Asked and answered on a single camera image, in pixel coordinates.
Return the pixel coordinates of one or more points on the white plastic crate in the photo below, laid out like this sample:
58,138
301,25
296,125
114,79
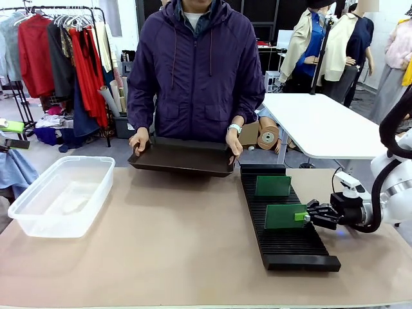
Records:
272,82

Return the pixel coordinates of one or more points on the clear plastic storage box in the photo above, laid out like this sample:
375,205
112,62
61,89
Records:
38,225

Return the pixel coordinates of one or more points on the green circuit board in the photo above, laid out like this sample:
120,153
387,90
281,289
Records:
273,186
280,216

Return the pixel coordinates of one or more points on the person's left forearm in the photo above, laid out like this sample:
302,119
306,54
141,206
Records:
248,109

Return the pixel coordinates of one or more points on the dark grey coat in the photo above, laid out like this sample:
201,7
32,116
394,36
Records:
59,61

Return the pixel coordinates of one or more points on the yellow garment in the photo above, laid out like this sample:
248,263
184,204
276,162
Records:
408,64

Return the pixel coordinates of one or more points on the black tripod pole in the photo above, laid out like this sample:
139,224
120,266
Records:
322,54

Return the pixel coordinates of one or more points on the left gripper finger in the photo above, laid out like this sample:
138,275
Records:
17,145
13,125

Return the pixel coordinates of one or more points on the white table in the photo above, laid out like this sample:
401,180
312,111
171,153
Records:
322,122

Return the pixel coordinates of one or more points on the white wristband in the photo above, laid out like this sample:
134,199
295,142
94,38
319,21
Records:
235,128

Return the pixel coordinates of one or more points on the mannequin beige coat blue shirt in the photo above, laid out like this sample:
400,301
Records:
309,42

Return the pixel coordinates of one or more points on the dark brown serving tray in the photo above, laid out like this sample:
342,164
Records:
180,157

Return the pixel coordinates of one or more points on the black clothes rack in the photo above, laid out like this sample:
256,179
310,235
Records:
96,38

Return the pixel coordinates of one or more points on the person's right hand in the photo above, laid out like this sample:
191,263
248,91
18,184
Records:
140,138

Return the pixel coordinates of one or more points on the grey blue sweater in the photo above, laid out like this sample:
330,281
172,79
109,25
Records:
9,45

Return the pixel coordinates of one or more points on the long red dress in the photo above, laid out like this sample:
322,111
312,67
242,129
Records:
85,74

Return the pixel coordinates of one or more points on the red jacket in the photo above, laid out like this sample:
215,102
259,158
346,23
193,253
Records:
33,54

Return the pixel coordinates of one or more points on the mannequin pink top grey skirt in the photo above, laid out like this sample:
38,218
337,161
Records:
391,74

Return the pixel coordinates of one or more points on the person in purple jacket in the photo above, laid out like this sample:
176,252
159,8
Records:
193,80

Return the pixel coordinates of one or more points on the mannequin cream jacket navy dress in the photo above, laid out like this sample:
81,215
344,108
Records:
347,48

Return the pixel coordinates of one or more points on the person's right forearm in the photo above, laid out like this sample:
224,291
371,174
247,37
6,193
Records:
140,112

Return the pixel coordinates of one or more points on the dark blue cloth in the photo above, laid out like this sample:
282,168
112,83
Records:
48,135

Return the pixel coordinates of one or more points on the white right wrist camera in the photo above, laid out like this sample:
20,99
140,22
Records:
349,183

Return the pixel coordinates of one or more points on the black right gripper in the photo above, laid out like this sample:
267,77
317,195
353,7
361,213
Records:
349,212

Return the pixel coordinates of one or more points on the grey storage bin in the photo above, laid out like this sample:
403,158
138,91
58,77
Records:
124,127

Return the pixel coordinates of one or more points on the navy blue garment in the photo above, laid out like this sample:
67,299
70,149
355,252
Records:
84,116

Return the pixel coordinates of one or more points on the person's left hand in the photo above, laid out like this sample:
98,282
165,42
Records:
234,143

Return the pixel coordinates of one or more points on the tan mannequin torso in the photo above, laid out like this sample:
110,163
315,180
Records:
267,135

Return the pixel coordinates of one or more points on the cream garment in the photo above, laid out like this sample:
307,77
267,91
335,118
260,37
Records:
104,45

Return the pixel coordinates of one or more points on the black slotted PCB rack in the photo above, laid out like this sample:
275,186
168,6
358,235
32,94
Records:
289,248

